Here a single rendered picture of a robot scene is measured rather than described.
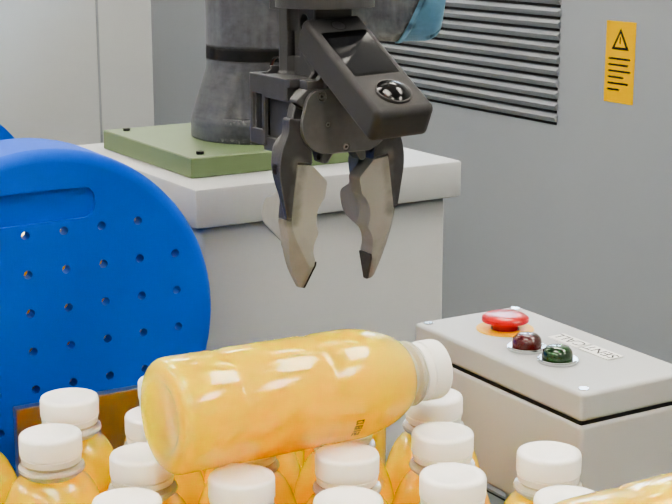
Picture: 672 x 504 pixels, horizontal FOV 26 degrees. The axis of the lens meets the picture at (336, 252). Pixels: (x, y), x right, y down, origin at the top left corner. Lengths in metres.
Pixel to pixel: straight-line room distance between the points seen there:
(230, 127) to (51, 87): 5.09
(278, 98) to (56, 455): 0.31
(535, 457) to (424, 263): 0.72
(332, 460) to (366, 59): 0.29
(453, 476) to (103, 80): 5.93
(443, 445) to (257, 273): 0.60
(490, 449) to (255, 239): 0.47
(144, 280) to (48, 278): 0.08
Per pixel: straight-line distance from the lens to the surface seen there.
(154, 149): 1.54
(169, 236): 1.18
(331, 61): 1.00
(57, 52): 6.62
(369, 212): 1.06
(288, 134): 1.02
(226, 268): 1.45
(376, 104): 0.96
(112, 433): 1.14
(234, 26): 1.55
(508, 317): 1.11
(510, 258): 2.95
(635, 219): 2.66
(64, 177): 1.14
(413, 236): 1.57
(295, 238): 1.03
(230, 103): 1.55
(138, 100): 6.80
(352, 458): 0.88
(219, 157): 1.48
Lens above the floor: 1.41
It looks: 13 degrees down
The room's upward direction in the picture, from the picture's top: straight up
